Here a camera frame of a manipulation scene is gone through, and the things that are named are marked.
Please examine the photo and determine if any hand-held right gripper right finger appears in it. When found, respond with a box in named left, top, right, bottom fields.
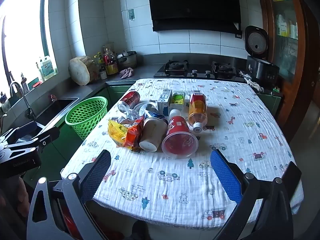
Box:
left=210, top=149, right=303, bottom=240

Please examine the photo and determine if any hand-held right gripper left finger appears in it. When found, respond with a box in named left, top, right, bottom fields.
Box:
left=26, top=149, right=112, bottom=240

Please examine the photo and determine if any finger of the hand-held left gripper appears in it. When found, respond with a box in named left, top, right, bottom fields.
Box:
left=26, top=127, right=60, bottom=147

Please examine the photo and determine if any green plastic basket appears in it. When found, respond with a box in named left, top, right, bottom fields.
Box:
left=65, top=96, right=108, bottom=141

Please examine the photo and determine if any red plastic cup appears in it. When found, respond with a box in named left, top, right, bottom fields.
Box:
left=161, top=116, right=199, bottom=159

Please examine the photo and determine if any silver tin can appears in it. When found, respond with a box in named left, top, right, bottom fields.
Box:
left=139, top=117, right=168, bottom=152

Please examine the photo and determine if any red soda can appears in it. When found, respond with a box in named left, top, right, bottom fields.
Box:
left=117, top=91, right=140, bottom=112

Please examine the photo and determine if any white milk carton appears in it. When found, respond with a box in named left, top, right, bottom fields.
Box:
left=157, top=89, right=173, bottom=117

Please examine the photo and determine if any person's left hand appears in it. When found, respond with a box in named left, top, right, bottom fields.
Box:
left=14, top=177, right=32, bottom=218

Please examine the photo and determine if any steel sink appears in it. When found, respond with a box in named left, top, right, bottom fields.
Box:
left=35, top=97, right=79, bottom=127

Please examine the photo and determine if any steel faucet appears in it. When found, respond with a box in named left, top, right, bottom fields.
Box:
left=9, top=81, right=34, bottom=119

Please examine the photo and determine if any printed white tablecloth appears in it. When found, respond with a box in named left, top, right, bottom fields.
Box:
left=61, top=78, right=304, bottom=230

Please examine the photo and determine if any yellow snack bag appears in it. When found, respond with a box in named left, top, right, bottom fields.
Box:
left=107, top=119, right=129, bottom=146

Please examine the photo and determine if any orange snack wrapper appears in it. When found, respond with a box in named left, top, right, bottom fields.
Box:
left=123, top=116, right=148, bottom=154

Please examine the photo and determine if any detergent bottle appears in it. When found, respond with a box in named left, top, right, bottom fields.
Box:
left=40, top=55, right=56, bottom=79

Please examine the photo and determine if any crumpled foil wrapper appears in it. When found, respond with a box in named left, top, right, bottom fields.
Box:
left=110, top=110, right=140, bottom=126

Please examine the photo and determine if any round wooden chopping block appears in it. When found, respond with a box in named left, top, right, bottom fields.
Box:
left=69, top=56, right=97, bottom=86

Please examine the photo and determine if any orange label plastic bottle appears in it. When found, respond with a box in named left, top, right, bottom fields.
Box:
left=188, top=92, right=208, bottom=133

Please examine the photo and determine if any green base cabinet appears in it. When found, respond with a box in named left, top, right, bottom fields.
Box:
left=106, top=85, right=134, bottom=110

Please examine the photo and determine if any white bottle with green label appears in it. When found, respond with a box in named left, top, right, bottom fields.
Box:
left=169, top=91, right=186, bottom=118

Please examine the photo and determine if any yellow tin container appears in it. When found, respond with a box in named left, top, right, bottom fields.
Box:
left=104, top=48, right=118, bottom=75

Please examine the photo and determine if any white rag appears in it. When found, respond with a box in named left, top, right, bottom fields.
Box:
left=239, top=71, right=264, bottom=93

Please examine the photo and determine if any pink rag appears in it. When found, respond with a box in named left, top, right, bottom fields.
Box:
left=119, top=67, right=135, bottom=80

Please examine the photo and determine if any steel cooking pot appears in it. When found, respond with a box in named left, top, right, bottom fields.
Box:
left=117, top=51, right=137, bottom=71

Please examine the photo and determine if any window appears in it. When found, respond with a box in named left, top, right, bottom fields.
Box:
left=0, top=0, right=59, bottom=98

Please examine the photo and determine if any black gas stove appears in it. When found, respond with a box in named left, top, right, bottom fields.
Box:
left=153, top=59, right=247, bottom=82

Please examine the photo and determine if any black rice cooker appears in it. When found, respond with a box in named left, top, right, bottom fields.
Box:
left=244, top=25, right=280, bottom=87

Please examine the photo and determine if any wooden glass door cabinet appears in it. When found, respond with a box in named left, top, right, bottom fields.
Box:
left=256, top=0, right=320, bottom=130

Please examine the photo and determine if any black range hood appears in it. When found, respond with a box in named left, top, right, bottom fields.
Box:
left=137, top=0, right=248, bottom=34

